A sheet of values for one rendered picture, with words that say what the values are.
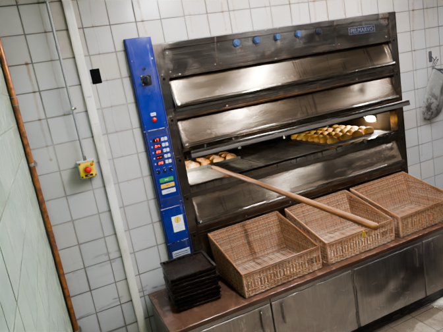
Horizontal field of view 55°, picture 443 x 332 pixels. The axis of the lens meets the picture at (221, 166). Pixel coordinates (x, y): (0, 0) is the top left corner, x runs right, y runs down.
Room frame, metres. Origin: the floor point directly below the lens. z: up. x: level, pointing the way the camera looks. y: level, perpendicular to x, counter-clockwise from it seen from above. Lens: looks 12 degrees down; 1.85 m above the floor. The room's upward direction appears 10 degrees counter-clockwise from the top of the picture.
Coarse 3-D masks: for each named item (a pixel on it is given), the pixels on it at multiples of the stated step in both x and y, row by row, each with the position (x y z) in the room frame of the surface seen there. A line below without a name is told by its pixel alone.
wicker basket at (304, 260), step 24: (264, 216) 2.83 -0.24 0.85; (216, 240) 2.67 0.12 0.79; (240, 240) 2.72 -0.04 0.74; (264, 240) 2.77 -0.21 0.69; (288, 240) 2.78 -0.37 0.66; (312, 240) 2.50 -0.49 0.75; (216, 264) 2.62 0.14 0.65; (240, 264) 2.67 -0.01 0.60; (264, 264) 2.62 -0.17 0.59; (288, 264) 2.36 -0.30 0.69; (312, 264) 2.43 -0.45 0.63; (240, 288) 2.30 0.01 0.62; (264, 288) 2.29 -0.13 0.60
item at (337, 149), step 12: (396, 132) 3.34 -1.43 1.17; (348, 144) 3.17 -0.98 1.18; (360, 144) 3.20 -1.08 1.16; (300, 156) 3.04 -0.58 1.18; (312, 156) 3.04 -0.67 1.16; (264, 168) 2.89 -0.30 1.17; (276, 168) 2.93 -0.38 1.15; (216, 180) 2.76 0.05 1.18; (228, 180) 2.79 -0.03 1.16; (192, 192) 2.69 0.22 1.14
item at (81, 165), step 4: (88, 160) 2.41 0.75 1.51; (92, 160) 2.42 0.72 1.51; (76, 164) 2.41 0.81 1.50; (80, 164) 2.39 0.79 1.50; (84, 164) 2.40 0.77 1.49; (88, 164) 2.41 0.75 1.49; (80, 168) 2.39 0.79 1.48; (84, 168) 2.40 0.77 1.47; (92, 168) 2.41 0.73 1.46; (96, 168) 2.43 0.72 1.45; (80, 172) 2.39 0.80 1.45; (84, 172) 2.39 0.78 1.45; (92, 172) 2.41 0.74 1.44; (96, 172) 2.42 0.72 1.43; (80, 176) 2.39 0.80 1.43; (84, 176) 2.39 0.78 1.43; (88, 176) 2.40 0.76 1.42; (92, 176) 2.41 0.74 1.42
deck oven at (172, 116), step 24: (360, 72) 3.22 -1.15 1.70; (384, 72) 3.32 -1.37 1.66; (168, 96) 2.68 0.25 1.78; (240, 96) 2.85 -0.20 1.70; (264, 96) 2.93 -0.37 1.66; (288, 96) 2.99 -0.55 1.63; (168, 120) 2.67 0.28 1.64; (312, 120) 3.05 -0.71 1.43; (360, 120) 3.75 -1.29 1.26; (384, 120) 3.47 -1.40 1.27; (216, 144) 2.87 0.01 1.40; (288, 168) 2.96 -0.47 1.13; (384, 168) 3.28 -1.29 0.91; (312, 192) 3.03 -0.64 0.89; (192, 216) 2.68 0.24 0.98; (240, 216) 2.81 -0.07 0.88; (192, 240) 2.67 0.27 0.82
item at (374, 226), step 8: (216, 168) 3.03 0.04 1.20; (232, 176) 2.78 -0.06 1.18; (240, 176) 2.66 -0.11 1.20; (256, 184) 2.44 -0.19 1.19; (264, 184) 2.36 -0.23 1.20; (280, 192) 2.18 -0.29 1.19; (288, 192) 2.12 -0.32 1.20; (296, 200) 2.05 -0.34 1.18; (304, 200) 1.97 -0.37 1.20; (312, 200) 1.93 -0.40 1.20; (320, 208) 1.85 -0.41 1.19; (328, 208) 1.80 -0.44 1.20; (344, 216) 1.69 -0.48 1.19; (352, 216) 1.65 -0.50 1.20; (360, 224) 1.60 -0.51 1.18; (368, 224) 1.56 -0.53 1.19; (376, 224) 1.54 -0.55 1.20
